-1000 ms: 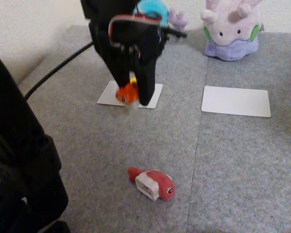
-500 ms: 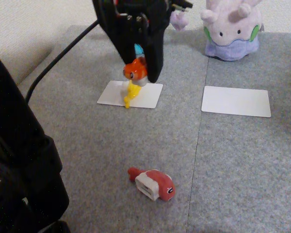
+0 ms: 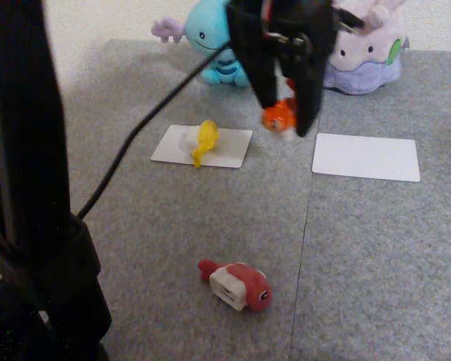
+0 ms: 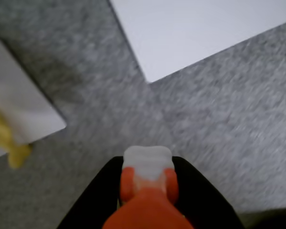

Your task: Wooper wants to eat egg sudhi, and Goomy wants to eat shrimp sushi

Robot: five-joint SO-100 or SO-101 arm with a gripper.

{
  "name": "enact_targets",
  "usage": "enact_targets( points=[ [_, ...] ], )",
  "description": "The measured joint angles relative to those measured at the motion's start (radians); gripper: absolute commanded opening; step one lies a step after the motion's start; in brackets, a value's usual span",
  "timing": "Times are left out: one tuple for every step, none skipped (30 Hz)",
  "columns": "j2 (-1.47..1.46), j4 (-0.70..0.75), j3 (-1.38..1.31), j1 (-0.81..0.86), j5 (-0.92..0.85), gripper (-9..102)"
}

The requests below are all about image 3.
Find orange shrimp sushi toy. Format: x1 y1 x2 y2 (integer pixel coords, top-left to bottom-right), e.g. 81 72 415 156
262 77 300 142

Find yellow egg sushi toy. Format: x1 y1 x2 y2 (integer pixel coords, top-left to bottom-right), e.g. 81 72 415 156
186 119 221 169

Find lilac Goomy plush toy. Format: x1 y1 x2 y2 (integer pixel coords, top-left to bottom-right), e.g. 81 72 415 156
321 0 410 96

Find blue Wooper plush toy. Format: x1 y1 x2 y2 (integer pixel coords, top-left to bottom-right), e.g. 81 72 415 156
150 0 251 88

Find red tuna sushi toy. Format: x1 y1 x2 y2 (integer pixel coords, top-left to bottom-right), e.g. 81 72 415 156
197 259 272 313

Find white rectangular card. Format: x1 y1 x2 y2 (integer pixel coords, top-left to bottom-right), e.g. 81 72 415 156
150 124 254 169
311 132 421 184

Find grey carpet mat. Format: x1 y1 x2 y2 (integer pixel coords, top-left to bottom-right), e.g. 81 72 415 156
289 48 451 361
59 38 326 361

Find black cable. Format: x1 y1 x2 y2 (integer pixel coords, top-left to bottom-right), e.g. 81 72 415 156
76 48 230 220

